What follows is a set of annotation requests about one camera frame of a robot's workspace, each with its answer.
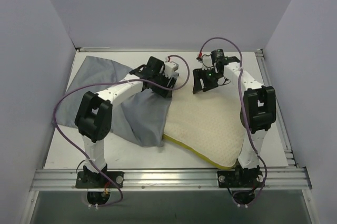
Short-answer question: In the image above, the grey pillowcase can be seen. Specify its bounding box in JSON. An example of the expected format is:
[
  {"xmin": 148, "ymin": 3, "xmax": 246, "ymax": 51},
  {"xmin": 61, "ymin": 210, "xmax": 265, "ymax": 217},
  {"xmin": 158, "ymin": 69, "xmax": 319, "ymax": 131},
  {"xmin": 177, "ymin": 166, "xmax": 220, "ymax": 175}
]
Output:
[{"xmin": 56, "ymin": 56, "xmax": 171, "ymax": 147}]

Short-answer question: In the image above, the cream pillow yellow edge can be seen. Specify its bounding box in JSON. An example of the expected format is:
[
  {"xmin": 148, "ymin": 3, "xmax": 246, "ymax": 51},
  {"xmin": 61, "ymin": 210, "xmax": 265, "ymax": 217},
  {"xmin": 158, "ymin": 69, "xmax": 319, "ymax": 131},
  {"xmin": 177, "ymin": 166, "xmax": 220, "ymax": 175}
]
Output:
[{"xmin": 163, "ymin": 83, "xmax": 245, "ymax": 170}]

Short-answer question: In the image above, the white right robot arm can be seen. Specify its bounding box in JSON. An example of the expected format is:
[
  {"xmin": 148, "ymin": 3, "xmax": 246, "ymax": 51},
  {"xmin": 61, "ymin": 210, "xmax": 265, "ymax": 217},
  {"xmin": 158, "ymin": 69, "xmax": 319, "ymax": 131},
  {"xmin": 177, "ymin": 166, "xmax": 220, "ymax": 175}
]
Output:
[{"xmin": 192, "ymin": 49, "xmax": 276, "ymax": 187}]

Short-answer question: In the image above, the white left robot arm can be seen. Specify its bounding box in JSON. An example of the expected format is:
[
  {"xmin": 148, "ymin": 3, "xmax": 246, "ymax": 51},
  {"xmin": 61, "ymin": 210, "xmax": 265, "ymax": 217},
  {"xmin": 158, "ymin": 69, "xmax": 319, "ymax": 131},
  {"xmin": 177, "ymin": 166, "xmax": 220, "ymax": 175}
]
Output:
[{"xmin": 75, "ymin": 56, "xmax": 179, "ymax": 188}]

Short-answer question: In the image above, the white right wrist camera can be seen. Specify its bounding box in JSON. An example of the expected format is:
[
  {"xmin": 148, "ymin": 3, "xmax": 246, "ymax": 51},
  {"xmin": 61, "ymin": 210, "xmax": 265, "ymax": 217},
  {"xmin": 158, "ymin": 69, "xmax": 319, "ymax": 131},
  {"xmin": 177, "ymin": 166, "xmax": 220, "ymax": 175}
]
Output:
[{"xmin": 201, "ymin": 55, "xmax": 213, "ymax": 69}]

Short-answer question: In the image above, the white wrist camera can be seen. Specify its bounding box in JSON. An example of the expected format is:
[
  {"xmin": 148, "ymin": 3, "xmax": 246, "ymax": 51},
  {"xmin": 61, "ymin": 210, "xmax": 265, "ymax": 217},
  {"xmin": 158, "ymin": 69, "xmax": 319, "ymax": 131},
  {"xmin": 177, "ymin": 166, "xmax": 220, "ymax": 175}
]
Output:
[
  {"xmin": 164, "ymin": 61, "xmax": 179, "ymax": 76},
  {"xmin": 201, "ymin": 55, "xmax": 213, "ymax": 69}
]

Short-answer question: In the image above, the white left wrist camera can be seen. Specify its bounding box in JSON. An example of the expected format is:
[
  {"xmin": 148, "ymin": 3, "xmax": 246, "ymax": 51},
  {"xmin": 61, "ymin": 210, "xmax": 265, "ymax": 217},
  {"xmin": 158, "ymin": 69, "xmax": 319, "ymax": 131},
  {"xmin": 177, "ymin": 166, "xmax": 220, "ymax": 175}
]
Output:
[{"xmin": 164, "ymin": 61, "xmax": 179, "ymax": 76}]

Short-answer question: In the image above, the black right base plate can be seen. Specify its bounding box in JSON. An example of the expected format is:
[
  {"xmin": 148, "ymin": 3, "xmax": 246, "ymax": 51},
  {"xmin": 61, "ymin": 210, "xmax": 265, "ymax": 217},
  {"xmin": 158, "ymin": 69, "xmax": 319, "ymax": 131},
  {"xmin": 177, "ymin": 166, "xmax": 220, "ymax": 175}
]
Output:
[{"xmin": 217, "ymin": 166, "xmax": 263, "ymax": 188}]

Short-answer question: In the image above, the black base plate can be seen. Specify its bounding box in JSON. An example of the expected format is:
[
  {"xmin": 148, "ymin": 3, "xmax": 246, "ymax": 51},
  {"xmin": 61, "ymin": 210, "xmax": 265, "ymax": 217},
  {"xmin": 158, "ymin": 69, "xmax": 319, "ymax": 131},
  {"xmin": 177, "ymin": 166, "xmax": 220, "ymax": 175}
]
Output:
[
  {"xmin": 75, "ymin": 171, "xmax": 124, "ymax": 189},
  {"xmin": 217, "ymin": 166, "xmax": 263, "ymax": 188}
]

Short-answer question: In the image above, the aluminium right side rail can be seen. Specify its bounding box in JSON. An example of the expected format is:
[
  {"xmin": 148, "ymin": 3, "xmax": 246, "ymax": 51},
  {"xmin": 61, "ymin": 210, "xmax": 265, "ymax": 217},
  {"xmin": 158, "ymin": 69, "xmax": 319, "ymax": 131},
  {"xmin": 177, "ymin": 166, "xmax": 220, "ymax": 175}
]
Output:
[{"xmin": 254, "ymin": 48, "xmax": 300, "ymax": 168}]

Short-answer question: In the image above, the aluminium rail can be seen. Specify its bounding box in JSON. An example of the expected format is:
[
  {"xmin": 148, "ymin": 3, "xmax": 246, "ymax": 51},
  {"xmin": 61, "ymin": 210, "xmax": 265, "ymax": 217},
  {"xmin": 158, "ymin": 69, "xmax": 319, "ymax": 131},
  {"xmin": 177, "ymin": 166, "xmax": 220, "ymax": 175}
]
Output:
[
  {"xmin": 254, "ymin": 48, "xmax": 300, "ymax": 168},
  {"xmin": 31, "ymin": 167, "xmax": 312, "ymax": 192}
]

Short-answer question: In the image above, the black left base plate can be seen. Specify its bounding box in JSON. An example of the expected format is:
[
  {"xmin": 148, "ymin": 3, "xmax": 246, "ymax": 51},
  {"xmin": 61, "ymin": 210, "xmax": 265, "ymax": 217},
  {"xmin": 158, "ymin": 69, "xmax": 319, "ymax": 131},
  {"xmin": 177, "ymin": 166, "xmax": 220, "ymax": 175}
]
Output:
[{"xmin": 75, "ymin": 171, "xmax": 124, "ymax": 189}]

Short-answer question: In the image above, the aluminium front rail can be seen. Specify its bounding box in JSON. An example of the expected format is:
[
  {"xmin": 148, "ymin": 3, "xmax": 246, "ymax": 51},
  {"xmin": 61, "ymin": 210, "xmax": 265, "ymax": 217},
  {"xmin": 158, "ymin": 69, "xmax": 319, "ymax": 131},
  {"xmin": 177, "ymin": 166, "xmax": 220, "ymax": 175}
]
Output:
[{"xmin": 31, "ymin": 167, "xmax": 312, "ymax": 192}]

